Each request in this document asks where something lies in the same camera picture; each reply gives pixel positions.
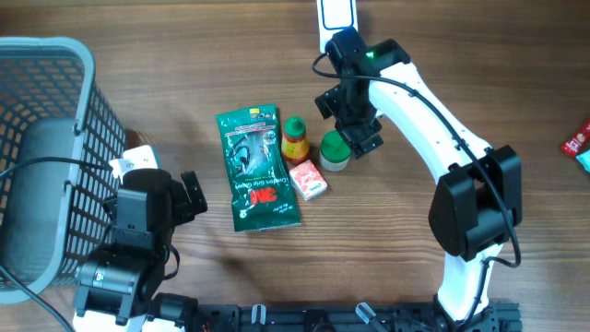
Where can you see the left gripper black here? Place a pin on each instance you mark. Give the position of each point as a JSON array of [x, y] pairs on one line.
[[185, 210]]

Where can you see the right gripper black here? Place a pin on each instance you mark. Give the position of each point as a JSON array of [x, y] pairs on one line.
[[331, 98]]

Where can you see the green lid glass jar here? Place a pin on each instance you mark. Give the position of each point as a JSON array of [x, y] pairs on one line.
[[334, 152]]

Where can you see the yellow red sauce bottle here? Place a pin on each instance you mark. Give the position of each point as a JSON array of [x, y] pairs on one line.
[[295, 147]]

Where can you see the green 3M gloves packet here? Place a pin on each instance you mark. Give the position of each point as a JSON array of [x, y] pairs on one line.
[[262, 197]]

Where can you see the small red tissue box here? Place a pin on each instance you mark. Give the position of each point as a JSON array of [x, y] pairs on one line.
[[308, 181]]

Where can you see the red coffee stick sachet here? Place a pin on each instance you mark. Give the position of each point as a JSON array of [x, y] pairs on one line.
[[573, 146]]

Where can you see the mint wet wipes pack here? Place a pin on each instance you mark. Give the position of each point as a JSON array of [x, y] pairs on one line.
[[584, 160]]

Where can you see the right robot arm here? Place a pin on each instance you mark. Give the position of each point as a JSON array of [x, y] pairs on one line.
[[477, 202]]

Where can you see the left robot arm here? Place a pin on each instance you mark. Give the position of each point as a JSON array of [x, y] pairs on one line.
[[119, 278]]

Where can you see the grey plastic mesh basket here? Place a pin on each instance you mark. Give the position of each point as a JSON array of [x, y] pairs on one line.
[[59, 130]]

